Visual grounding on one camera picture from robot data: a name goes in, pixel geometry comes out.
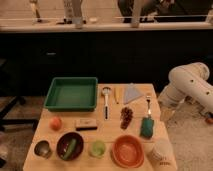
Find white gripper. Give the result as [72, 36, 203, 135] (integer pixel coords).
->
[160, 102, 179, 122]

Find yellow banana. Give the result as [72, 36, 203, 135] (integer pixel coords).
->
[115, 87, 120, 104]

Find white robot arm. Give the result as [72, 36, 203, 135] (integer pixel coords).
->
[158, 62, 213, 121]

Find red orange bowl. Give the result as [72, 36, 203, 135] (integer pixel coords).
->
[111, 135, 144, 168]

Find dark maroon bowl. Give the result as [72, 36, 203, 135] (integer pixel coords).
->
[56, 132, 84, 161]

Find silver fork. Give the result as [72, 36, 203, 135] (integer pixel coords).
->
[146, 94, 151, 118]

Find green sponge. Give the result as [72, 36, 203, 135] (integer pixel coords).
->
[140, 117, 154, 139]

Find grey folded cloth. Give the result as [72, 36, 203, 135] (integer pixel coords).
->
[123, 83, 142, 104]

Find bunch of dark grapes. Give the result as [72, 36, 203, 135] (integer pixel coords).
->
[121, 107, 133, 129]

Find white paper cup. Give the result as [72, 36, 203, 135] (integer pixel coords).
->
[148, 139, 173, 171]

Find light green cup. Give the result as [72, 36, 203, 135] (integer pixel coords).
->
[89, 140, 106, 158]

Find brown wooden block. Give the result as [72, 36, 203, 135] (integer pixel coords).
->
[75, 118, 97, 131]

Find green plastic tray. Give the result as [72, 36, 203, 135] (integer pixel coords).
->
[44, 77, 98, 112]

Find green cucumber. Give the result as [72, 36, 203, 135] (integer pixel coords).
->
[63, 139, 77, 160]

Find orange peach fruit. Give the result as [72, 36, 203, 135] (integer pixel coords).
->
[49, 117, 62, 131]

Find small metal cup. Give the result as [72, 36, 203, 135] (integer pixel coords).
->
[34, 140, 52, 158]

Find white handled spoon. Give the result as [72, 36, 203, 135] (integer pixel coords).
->
[102, 87, 111, 119]

